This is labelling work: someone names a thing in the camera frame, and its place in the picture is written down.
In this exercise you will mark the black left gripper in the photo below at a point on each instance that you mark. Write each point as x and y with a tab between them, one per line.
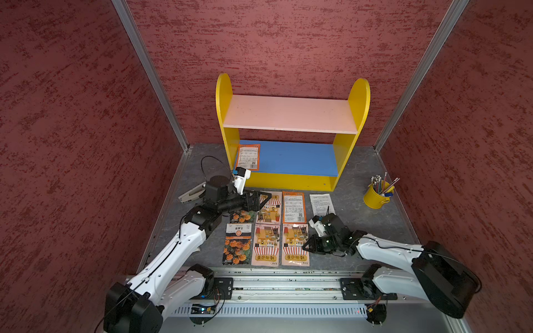
256	206

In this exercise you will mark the yellow pen holder cup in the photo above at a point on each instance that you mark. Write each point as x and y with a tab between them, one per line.
379	192

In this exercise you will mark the white seed bag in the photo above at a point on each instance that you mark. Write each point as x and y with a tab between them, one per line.
322	204

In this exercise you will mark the aluminium corner post right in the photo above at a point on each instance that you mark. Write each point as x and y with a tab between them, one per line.
450	19

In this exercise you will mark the orange bordered seed bag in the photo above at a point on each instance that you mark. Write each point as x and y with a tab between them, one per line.
248	156
294	211

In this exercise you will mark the yellow wooden shelf unit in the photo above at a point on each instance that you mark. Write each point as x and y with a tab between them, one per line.
293	165

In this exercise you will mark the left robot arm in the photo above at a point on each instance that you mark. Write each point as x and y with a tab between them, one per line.
166	258

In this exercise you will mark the marigold seed bag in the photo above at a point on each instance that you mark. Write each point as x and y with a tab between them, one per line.
243	217
238	244

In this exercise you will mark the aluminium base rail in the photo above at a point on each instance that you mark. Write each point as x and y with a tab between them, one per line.
280	287

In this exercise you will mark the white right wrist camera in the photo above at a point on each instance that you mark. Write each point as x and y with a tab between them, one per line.
318	227

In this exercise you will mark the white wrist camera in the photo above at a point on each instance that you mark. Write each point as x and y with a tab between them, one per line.
318	227
240	175

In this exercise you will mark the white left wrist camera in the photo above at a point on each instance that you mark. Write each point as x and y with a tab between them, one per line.
240	175

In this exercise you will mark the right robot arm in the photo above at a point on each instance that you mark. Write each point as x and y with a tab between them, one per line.
399	262

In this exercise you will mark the aluminium corner post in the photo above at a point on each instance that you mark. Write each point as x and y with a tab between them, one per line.
450	19
139	46

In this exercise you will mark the white grey stapler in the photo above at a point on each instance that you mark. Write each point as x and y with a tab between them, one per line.
194	194

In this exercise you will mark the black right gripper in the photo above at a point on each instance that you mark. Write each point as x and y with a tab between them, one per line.
315	246

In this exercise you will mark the aluminium corner post left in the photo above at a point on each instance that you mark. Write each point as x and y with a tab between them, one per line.
139	46

